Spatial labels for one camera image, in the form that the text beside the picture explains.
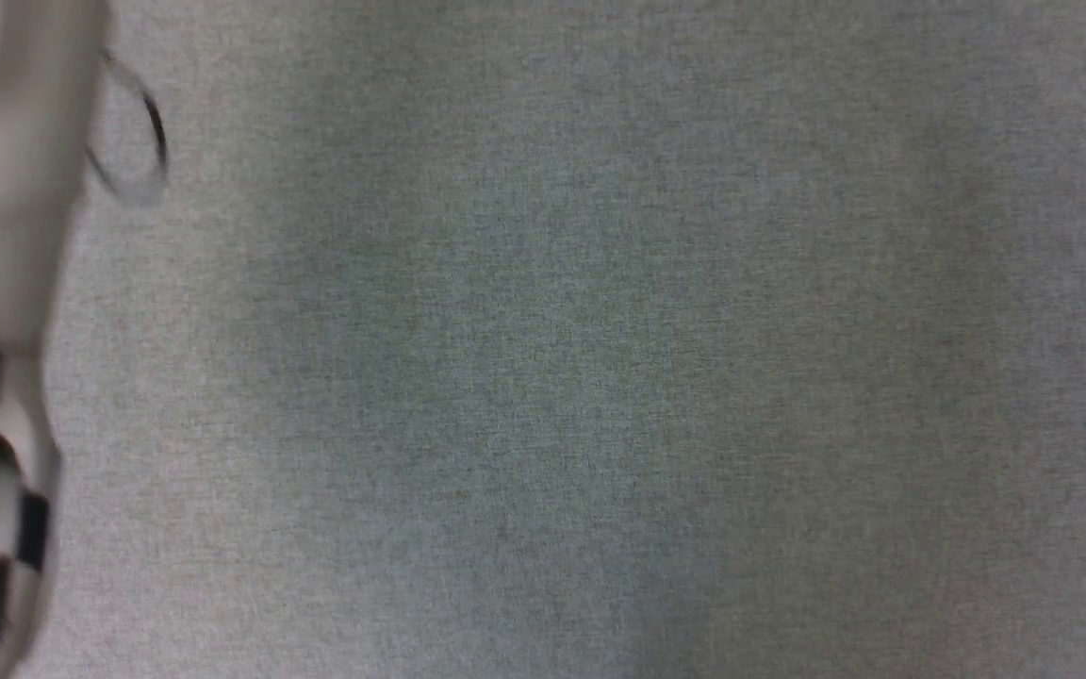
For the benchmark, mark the grey-green fabric sofa cushion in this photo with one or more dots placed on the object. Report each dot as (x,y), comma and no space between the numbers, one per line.
(600,377)

